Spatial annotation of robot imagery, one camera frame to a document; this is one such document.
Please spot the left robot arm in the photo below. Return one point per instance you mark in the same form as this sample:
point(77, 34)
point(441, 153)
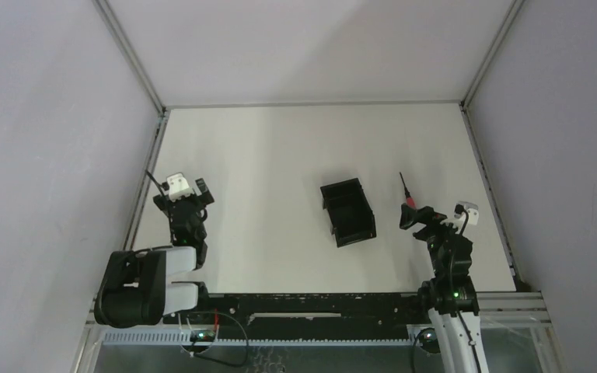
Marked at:
point(139, 287)

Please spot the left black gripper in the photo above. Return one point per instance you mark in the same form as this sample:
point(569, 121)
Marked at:
point(185, 204)

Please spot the black mounting rail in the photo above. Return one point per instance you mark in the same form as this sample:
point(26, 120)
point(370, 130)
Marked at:
point(319, 317)

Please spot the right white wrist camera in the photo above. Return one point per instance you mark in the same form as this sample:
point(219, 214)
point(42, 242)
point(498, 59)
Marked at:
point(465, 214)

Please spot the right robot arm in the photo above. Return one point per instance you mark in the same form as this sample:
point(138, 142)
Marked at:
point(449, 297)

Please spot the red black screwdriver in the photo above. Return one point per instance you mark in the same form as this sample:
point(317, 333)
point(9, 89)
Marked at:
point(408, 197)

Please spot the black plastic bin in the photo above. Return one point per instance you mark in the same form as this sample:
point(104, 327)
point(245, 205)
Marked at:
point(351, 218)

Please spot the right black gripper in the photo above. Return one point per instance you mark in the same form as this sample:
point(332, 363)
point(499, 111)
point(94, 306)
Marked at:
point(427, 226)

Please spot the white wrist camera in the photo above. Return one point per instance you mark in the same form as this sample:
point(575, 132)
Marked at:
point(178, 187)
point(465, 214)

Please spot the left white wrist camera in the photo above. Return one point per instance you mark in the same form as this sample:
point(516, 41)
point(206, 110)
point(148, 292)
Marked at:
point(178, 187)

